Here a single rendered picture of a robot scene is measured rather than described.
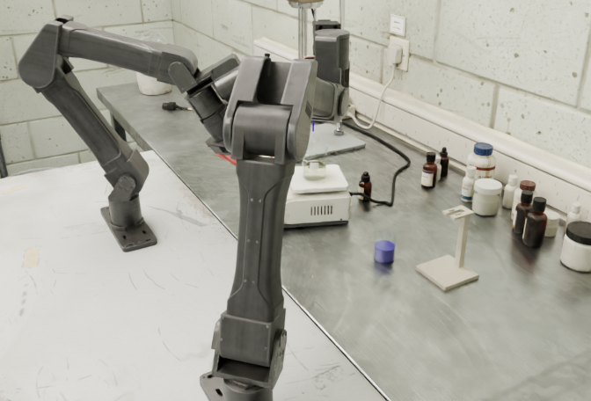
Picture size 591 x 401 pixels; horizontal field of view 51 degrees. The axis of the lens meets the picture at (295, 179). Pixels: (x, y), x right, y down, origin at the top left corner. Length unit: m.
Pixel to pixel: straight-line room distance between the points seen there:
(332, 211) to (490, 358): 0.46
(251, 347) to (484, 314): 0.45
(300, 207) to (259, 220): 0.53
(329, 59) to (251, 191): 0.34
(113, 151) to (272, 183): 0.57
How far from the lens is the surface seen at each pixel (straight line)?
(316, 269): 1.16
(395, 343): 1.00
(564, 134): 1.45
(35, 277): 1.24
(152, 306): 1.10
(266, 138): 0.72
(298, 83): 0.74
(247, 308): 0.77
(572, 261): 1.26
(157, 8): 3.61
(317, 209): 1.28
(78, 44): 1.20
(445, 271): 1.17
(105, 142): 1.25
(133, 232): 1.30
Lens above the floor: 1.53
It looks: 25 degrees down
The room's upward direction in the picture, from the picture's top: straight up
